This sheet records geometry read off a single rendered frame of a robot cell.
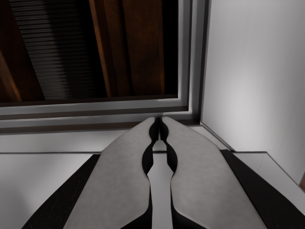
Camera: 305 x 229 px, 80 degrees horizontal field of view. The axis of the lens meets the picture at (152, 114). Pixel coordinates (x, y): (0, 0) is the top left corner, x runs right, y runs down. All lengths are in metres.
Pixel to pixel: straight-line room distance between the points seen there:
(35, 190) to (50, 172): 0.03
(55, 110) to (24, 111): 0.03
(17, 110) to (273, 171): 0.22
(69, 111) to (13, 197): 0.11
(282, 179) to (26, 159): 0.21
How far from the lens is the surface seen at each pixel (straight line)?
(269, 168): 0.18
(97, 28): 0.24
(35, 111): 0.18
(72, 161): 0.17
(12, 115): 0.19
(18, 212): 0.25
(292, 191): 0.22
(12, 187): 0.22
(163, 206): 0.20
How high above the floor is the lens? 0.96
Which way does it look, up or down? 61 degrees down
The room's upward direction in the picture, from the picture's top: 178 degrees counter-clockwise
